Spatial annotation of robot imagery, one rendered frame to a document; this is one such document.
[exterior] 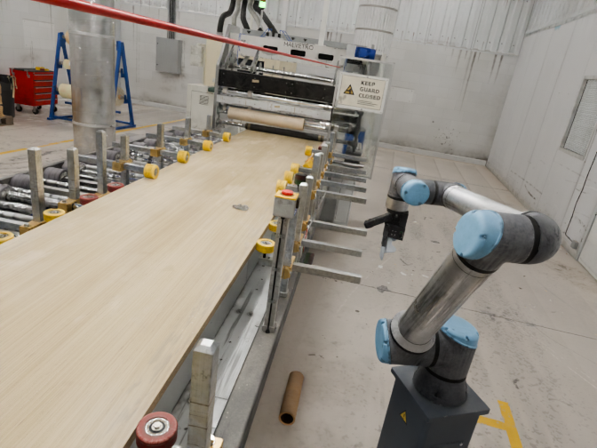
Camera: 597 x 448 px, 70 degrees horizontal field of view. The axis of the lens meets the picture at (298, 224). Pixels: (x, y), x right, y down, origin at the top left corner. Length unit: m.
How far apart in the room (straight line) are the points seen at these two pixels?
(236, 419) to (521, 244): 0.85
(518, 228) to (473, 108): 9.80
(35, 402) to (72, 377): 0.09
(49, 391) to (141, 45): 11.78
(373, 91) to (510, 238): 3.43
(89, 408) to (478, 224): 0.92
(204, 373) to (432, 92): 10.18
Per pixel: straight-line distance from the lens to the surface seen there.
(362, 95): 4.35
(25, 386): 1.14
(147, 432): 0.98
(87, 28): 5.62
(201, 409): 0.83
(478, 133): 10.90
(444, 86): 10.72
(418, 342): 1.44
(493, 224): 1.04
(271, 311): 1.56
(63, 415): 1.05
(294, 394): 2.31
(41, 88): 9.97
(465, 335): 1.55
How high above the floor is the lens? 1.62
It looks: 20 degrees down
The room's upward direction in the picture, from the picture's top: 9 degrees clockwise
